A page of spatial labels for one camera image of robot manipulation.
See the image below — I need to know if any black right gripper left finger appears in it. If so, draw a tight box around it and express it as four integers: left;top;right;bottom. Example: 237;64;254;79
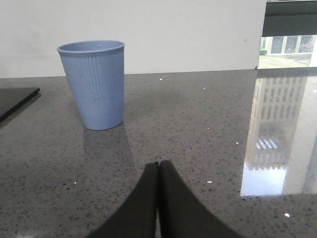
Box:
88;163;159;238

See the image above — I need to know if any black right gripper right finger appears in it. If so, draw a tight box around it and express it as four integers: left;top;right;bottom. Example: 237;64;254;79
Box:
158;161;241;238

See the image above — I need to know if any light blue ribbed cup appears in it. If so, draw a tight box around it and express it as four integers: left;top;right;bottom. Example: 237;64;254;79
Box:
57;40;125;130

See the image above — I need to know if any black glass gas stove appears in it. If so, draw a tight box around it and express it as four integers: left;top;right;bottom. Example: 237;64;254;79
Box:
0;87;40;122

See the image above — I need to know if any dark window frame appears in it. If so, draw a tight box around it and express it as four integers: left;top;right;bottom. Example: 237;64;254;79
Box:
262;0;317;37

